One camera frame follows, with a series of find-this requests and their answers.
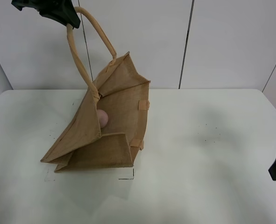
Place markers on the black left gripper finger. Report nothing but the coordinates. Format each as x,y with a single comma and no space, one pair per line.
20,4
62,11

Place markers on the pink peach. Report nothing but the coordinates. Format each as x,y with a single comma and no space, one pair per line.
102,117

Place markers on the brown linen tote bag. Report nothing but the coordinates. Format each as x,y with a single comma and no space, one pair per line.
108,129

